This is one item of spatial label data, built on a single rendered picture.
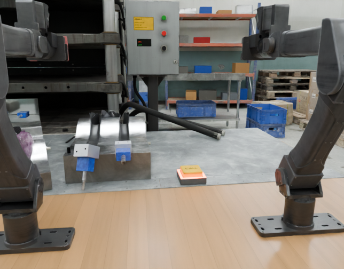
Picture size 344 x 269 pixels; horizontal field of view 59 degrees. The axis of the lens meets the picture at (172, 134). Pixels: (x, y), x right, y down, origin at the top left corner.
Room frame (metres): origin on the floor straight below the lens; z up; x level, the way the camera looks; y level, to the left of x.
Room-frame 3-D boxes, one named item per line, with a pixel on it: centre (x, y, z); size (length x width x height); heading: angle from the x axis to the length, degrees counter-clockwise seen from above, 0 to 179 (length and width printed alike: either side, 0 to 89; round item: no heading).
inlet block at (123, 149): (0.86, 0.14, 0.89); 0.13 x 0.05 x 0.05; 9
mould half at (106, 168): (1.12, 0.23, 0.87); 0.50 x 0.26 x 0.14; 8
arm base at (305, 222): (0.62, -0.29, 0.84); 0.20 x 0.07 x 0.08; 96
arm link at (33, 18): (0.73, 0.33, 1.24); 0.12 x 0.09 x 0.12; 6
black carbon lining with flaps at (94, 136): (1.10, 0.24, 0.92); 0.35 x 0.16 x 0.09; 8
